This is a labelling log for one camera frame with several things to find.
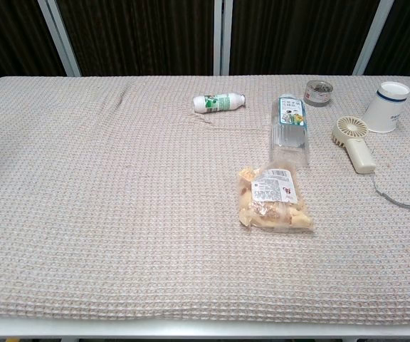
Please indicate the beige waffle-weave tablecloth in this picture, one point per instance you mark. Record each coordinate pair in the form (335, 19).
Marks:
(119, 213)

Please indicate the clear plastic water bottle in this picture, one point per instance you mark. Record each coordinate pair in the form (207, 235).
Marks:
(289, 132)

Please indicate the small white green-label bottle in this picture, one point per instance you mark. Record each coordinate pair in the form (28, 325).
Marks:
(216, 103)

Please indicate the white metal frame post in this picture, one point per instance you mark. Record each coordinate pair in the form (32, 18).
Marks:
(372, 35)
(222, 35)
(60, 35)

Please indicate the white handheld fan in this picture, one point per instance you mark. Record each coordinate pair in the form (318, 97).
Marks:
(358, 149)

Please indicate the small round metal tin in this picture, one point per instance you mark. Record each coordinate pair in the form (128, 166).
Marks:
(318, 93)

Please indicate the white paper cup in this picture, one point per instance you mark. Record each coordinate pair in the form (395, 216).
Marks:
(385, 108)

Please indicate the clear bag of snacks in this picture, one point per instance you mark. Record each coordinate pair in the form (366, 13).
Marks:
(270, 199)

